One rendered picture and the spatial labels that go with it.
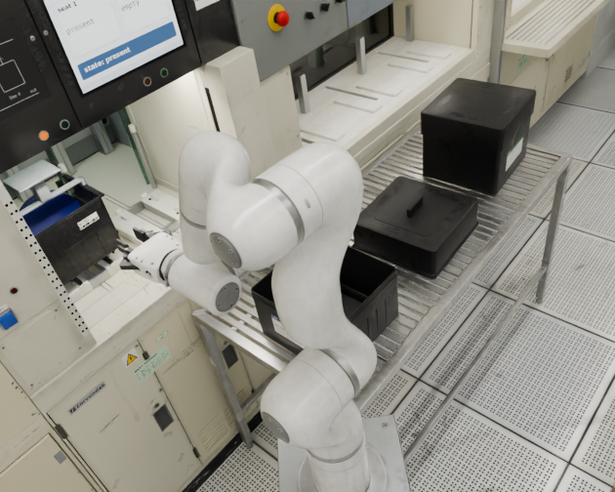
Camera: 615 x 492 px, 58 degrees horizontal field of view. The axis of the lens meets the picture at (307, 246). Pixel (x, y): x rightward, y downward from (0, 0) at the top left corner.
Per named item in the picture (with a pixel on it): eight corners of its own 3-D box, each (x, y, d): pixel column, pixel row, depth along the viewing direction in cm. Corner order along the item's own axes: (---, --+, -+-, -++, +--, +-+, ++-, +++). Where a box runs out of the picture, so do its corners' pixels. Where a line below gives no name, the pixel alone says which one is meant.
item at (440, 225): (434, 280, 162) (435, 246, 154) (350, 247, 178) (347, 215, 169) (479, 223, 178) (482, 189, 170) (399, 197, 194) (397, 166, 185)
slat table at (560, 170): (372, 548, 181) (352, 419, 132) (244, 446, 215) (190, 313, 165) (544, 301, 248) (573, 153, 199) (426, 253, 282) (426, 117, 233)
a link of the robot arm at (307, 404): (377, 429, 109) (368, 351, 93) (313, 503, 99) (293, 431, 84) (330, 396, 116) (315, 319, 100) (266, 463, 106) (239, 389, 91)
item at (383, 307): (261, 333, 156) (248, 289, 145) (324, 274, 170) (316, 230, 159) (338, 382, 140) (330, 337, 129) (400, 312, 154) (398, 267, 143)
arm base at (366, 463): (394, 517, 114) (390, 472, 102) (302, 530, 114) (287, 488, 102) (378, 433, 128) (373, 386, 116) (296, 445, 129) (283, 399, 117)
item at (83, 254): (61, 301, 156) (7, 212, 136) (26, 273, 168) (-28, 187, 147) (132, 251, 169) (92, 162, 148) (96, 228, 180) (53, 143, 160)
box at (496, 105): (496, 196, 187) (503, 130, 170) (419, 176, 202) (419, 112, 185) (528, 154, 203) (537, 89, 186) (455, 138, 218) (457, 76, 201)
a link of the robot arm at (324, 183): (283, 399, 102) (340, 343, 111) (333, 437, 96) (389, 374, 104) (223, 174, 70) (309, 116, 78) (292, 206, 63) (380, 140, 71)
